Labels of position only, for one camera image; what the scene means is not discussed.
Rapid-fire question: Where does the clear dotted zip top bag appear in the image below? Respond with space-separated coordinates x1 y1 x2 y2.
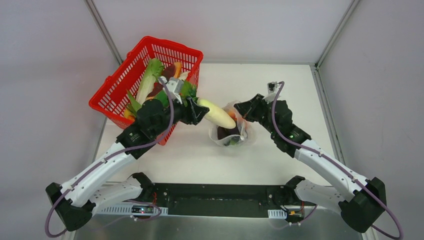
208 100 257 147

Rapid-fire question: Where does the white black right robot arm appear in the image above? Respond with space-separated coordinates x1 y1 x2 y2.
234 94 387 233

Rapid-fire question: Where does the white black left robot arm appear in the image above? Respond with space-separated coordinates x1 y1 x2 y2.
44 96 210 232

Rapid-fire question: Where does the green leafy lettuce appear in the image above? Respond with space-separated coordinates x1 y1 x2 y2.
135 58 165 105

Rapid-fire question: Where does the yellow lemon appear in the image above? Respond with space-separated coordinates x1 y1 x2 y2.
123 108 135 122

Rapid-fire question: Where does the red plastic basket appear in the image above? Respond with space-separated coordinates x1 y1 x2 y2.
88 36 204 129

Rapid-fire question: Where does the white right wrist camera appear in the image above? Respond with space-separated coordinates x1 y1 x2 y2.
264 81 284 103

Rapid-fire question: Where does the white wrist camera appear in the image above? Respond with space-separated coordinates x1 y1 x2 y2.
155 76 184 106
264 81 284 103

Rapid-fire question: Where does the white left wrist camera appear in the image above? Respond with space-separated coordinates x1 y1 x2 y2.
155 76 184 106

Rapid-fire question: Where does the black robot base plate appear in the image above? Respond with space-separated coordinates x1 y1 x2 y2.
134 183 302 218

